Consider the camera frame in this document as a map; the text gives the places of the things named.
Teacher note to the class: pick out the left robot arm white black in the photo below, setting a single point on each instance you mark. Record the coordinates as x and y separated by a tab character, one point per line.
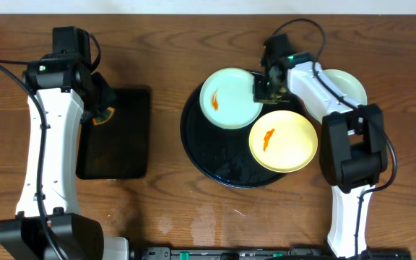
63	90

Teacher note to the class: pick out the light green plate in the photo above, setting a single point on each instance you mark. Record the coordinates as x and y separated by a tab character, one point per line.
348	84
227	100

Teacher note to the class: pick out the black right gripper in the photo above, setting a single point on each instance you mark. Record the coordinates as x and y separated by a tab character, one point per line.
261	97

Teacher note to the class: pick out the black rectangular tray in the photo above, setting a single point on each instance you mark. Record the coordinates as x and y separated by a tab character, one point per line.
118	148

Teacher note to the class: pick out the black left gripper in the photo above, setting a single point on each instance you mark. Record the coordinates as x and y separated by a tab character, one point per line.
102	98

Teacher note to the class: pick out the black round tray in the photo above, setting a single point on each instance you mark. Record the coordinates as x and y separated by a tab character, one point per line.
221	154

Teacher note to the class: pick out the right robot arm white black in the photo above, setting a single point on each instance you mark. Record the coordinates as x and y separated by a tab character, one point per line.
354	148

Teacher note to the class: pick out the yellow plate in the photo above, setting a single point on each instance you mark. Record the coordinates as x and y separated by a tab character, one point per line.
283	141

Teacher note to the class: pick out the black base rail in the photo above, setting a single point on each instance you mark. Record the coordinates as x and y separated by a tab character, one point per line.
165	253

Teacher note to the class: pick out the orange green sponge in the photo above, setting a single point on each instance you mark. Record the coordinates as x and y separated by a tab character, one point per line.
104	116

